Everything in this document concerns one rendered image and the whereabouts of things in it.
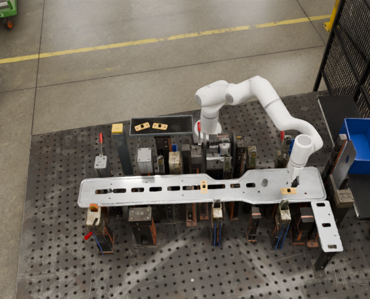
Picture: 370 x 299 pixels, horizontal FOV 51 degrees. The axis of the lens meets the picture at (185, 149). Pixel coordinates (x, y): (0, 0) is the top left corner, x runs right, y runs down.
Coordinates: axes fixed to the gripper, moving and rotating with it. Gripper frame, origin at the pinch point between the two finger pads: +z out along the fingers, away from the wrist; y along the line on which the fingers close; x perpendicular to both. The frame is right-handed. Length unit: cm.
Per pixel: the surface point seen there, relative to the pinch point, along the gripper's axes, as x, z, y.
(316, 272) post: 14, 42, 35
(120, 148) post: -96, 12, -36
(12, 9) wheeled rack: -263, 83, -319
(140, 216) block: -81, 10, 13
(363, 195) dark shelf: 38.2, 9.7, 6.4
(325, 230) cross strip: 14.2, 12.7, 24.3
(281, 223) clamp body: -7.2, 12.5, 19.7
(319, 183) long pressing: 18.3, 12.6, -4.1
